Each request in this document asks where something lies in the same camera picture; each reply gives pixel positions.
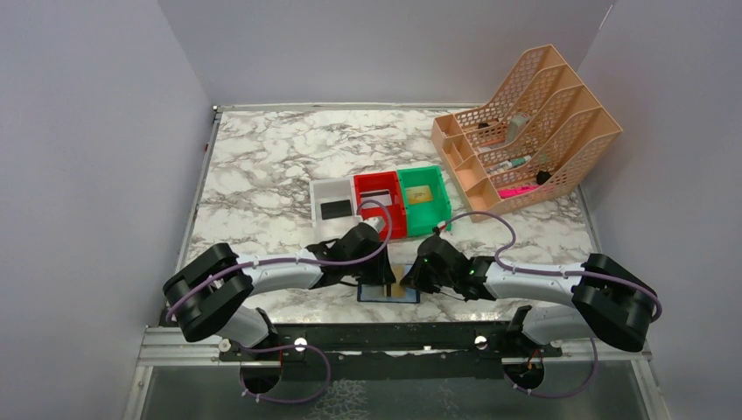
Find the gold card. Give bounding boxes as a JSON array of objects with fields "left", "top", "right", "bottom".
[
  {"left": 384, "top": 264, "right": 409, "bottom": 298},
  {"left": 405, "top": 185, "right": 434, "bottom": 206}
]

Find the navy blue card holder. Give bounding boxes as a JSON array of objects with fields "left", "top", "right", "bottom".
[{"left": 357, "top": 285, "right": 421, "bottom": 305}]

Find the green plastic bin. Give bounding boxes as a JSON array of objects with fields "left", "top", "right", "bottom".
[{"left": 397, "top": 165, "right": 452, "bottom": 237}]

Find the red plastic bin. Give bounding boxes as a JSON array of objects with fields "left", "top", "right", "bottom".
[{"left": 353, "top": 171, "right": 408, "bottom": 240}]

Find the white plastic bin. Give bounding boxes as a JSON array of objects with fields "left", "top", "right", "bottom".
[{"left": 310, "top": 177, "right": 356, "bottom": 242}]

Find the peach desk organizer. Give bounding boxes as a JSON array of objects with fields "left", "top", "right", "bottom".
[{"left": 431, "top": 45, "right": 623, "bottom": 222}]

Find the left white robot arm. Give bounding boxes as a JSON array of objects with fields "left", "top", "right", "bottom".
[{"left": 163, "top": 220, "right": 396, "bottom": 348}]

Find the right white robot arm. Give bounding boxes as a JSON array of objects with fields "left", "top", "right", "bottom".
[{"left": 401, "top": 236, "right": 661, "bottom": 353}]

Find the black card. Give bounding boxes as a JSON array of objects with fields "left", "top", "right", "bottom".
[{"left": 319, "top": 199, "right": 354, "bottom": 221}]

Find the white grey card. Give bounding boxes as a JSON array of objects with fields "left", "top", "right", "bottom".
[{"left": 360, "top": 190, "right": 393, "bottom": 206}]

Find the pink highlighter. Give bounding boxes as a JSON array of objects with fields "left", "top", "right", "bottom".
[{"left": 498, "top": 185, "right": 539, "bottom": 200}]

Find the green capped marker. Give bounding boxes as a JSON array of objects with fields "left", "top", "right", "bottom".
[{"left": 487, "top": 155, "right": 532, "bottom": 174}]

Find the black binder clip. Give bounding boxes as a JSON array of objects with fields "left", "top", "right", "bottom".
[{"left": 535, "top": 171, "right": 552, "bottom": 186}]

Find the grey eraser block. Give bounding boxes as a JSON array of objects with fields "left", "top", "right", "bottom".
[{"left": 505, "top": 113, "right": 531, "bottom": 144}]

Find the black front rail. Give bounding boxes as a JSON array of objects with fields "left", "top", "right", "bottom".
[{"left": 219, "top": 321, "right": 562, "bottom": 382}]

